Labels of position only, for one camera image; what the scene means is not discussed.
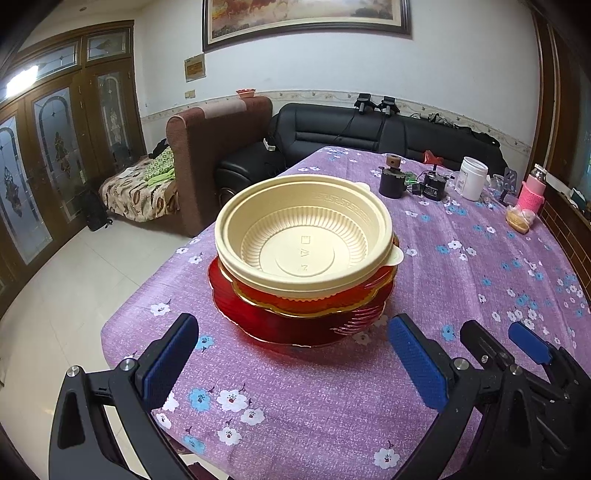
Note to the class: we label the purple floral tablecloth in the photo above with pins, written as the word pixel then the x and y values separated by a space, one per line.
pixel 300 415

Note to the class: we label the clear bag of bread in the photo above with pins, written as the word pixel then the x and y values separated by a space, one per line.
pixel 519 220

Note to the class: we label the black cylinder container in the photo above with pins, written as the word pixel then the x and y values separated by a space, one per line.
pixel 392 184

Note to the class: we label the dark clothing pile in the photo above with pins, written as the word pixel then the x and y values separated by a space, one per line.
pixel 159 146

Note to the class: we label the large red scalloped plate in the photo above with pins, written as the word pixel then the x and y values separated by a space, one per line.
pixel 277 330

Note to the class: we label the white plastic jar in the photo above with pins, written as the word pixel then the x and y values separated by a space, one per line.
pixel 471 180

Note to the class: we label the black floor bag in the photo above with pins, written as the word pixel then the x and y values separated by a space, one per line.
pixel 98 211

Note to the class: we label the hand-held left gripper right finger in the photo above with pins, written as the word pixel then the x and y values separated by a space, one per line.
pixel 415 360

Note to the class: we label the wooden sideboard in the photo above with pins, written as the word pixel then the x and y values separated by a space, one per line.
pixel 570 230

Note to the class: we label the brown armchair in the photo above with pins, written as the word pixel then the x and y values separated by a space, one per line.
pixel 207 152

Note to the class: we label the pink sleeved bottle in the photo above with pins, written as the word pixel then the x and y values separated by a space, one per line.
pixel 530 196

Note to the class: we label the gold wall plaque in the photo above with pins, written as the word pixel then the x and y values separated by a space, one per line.
pixel 195 68

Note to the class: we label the wooden glass doors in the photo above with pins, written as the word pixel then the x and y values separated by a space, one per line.
pixel 55 152

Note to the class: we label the patterned brown blanket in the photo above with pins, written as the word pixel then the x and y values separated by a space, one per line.
pixel 134 196

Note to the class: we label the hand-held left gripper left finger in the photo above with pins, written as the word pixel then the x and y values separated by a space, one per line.
pixel 168 360

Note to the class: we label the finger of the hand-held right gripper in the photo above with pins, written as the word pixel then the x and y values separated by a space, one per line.
pixel 531 341
pixel 482 344

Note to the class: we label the wooden door frame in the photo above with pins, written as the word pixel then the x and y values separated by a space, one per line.
pixel 561 92

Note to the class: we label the small red gold-rimmed plate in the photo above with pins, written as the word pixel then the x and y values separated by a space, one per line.
pixel 323 305

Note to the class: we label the black leather sofa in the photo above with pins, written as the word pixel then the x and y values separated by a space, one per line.
pixel 323 129

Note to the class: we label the spare black gripper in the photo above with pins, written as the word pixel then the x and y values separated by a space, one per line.
pixel 389 105
pixel 364 102

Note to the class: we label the green circuit board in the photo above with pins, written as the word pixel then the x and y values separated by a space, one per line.
pixel 409 179

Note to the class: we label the small red bowl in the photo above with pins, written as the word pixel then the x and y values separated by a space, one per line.
pixel 246 93

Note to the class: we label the red plastic item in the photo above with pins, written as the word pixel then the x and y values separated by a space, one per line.
pixel 433 158

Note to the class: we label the framed wall painting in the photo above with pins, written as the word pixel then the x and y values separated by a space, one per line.
pixel 304 18

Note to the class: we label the black electronic device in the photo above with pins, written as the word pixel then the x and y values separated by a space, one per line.
pixel 435 187

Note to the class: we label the green cloth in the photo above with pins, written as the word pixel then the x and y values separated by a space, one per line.
pixel 161 166

